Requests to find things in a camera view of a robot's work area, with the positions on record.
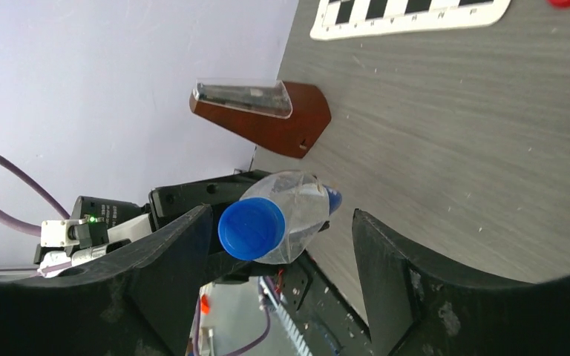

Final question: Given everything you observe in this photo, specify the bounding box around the black white chessboard mat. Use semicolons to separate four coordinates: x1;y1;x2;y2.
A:
309;0;511;41

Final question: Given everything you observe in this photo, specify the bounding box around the red bottle cap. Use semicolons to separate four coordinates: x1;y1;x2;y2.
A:
547;0;570;9

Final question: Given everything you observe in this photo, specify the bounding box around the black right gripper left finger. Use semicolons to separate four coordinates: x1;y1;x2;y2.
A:
0;205;213;355

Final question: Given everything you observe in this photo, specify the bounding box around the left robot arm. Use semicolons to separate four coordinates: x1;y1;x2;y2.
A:
71;171;280;285

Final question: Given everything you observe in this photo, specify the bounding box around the blue bottle cap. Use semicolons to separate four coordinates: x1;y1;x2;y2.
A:
217;197;286;261

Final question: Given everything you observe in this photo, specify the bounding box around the clear bottle blue label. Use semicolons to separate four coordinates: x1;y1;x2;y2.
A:
240;171;343;265

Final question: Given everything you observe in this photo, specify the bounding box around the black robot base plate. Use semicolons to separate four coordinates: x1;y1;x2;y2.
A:
268;253;375;356

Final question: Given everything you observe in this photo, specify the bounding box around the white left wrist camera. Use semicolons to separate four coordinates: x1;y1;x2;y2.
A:
33;214;153;279

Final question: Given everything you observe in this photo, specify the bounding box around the brown wooden metronome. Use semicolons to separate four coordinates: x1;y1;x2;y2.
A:
189;78;332;159

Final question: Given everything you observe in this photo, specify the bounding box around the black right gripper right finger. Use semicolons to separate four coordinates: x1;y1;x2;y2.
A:
352;209;570;355

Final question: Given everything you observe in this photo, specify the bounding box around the slotted aluminium rail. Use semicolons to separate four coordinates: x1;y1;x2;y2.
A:
258;277;312;356

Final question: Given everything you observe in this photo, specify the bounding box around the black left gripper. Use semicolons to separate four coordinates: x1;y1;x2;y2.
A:
148;170;275;285

